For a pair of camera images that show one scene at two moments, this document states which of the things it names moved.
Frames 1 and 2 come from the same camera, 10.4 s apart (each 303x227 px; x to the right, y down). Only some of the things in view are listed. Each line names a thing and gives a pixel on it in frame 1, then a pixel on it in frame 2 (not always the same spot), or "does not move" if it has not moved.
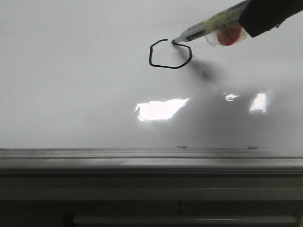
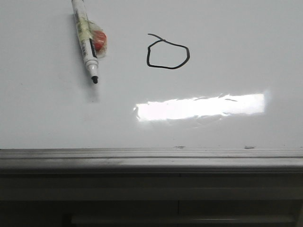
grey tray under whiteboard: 70,199 does not move
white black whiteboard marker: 228,17 → 89,52
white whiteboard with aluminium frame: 98,87 does not move
